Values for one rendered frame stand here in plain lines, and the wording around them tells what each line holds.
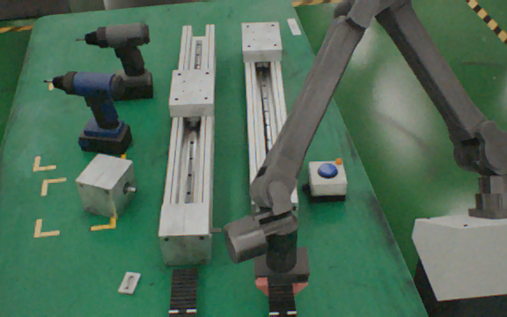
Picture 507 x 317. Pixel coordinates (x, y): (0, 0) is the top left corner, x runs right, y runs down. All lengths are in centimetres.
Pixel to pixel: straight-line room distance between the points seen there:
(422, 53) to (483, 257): 40
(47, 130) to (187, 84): 41
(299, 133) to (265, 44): 71
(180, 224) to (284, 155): 31
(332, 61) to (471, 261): 45
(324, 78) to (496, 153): 37
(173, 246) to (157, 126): 50
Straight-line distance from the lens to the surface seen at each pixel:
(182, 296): 121
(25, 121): 179
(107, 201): 139
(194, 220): 126
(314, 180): 139
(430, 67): 121
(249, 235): 104
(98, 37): 170
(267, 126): 154
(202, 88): 157
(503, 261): 124
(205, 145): 145
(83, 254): 137
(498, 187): 127
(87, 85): 150
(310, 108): 108
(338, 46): 113
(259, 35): 180
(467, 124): 124
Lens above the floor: 178
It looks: 41 degrees down
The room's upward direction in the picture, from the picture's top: 2 degrees counter-clockwise
